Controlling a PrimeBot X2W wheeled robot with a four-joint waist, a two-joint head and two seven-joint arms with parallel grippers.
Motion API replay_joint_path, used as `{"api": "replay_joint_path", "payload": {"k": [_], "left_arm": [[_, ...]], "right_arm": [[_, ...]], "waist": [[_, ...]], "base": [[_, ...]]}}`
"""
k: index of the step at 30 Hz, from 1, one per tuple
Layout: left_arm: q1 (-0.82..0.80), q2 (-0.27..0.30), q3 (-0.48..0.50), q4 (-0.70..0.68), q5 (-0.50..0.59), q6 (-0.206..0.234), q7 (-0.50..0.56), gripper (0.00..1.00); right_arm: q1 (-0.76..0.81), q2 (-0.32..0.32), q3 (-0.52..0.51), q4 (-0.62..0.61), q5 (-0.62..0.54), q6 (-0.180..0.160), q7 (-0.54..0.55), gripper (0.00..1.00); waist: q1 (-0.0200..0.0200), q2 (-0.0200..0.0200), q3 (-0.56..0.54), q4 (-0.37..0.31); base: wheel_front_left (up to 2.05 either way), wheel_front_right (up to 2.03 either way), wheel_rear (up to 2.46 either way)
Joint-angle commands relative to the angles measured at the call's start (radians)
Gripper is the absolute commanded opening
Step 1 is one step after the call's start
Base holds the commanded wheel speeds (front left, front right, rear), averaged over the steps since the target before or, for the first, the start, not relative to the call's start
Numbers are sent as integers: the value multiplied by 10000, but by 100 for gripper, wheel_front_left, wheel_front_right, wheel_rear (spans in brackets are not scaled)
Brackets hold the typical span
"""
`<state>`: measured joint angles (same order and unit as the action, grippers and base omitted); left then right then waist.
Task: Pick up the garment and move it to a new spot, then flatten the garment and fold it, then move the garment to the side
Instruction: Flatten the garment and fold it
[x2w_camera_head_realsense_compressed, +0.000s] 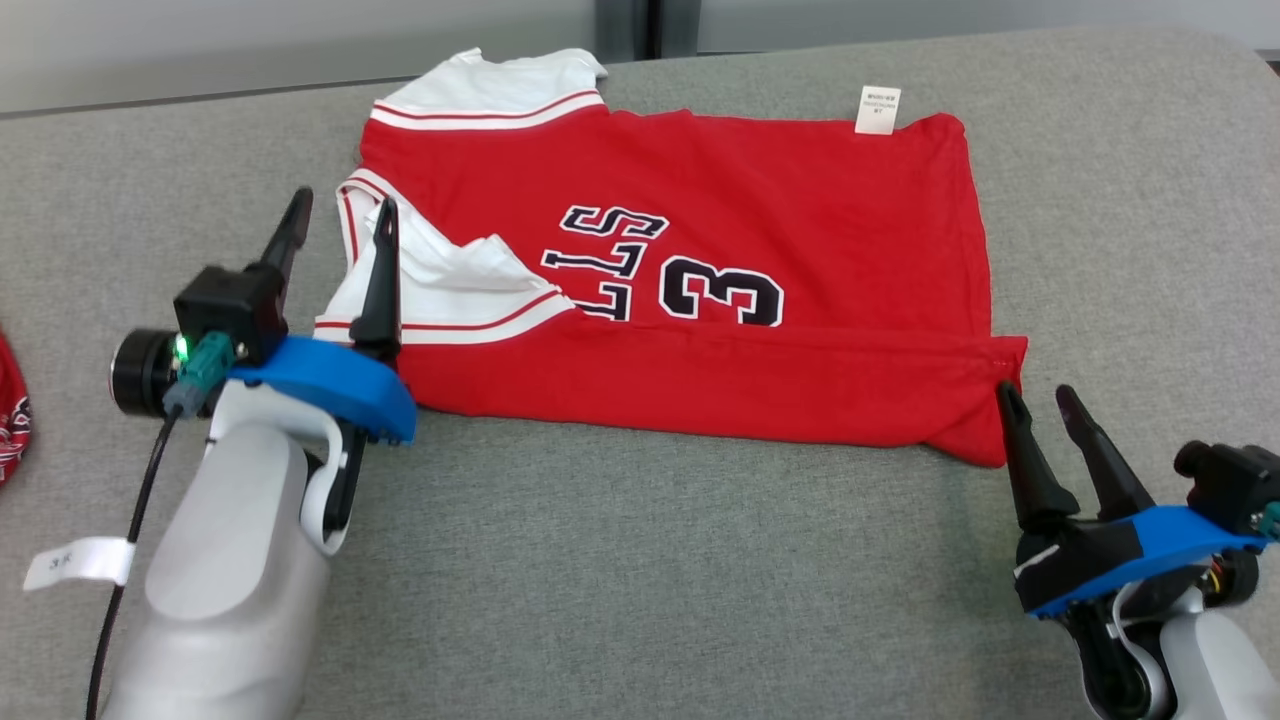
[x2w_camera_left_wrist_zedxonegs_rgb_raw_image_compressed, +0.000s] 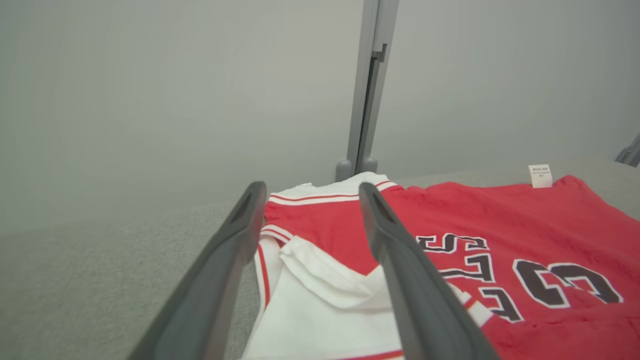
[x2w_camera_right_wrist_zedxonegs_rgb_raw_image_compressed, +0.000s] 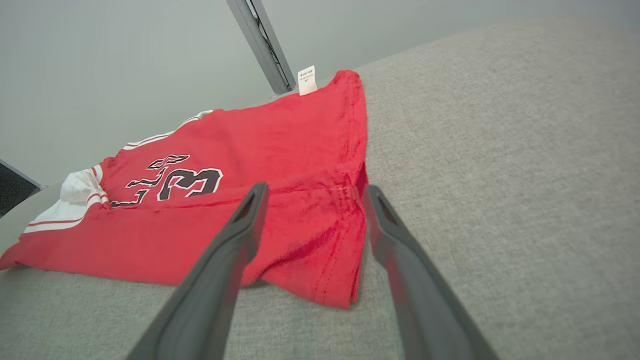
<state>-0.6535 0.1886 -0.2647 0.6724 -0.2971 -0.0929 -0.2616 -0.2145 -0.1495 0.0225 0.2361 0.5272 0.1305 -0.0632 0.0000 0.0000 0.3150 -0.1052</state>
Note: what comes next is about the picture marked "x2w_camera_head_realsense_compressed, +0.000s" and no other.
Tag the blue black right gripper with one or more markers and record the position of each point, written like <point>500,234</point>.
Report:
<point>1080,560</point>

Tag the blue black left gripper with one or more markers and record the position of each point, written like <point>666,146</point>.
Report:
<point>340,385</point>

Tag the red basketball shorts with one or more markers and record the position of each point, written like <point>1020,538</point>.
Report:
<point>10,420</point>

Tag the red jersey with white sleeves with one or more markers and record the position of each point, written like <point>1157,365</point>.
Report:
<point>800,200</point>

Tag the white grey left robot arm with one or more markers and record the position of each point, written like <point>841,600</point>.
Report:
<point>230,600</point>

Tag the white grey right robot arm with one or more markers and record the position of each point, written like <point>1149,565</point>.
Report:
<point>1215,660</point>

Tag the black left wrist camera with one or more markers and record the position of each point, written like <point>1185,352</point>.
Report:
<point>225,300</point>

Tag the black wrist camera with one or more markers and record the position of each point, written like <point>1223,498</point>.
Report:
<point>1230,480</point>
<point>225,300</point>

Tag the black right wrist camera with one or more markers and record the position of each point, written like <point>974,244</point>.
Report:
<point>1230,480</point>

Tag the grey double partition post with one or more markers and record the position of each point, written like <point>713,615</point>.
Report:
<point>625,25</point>

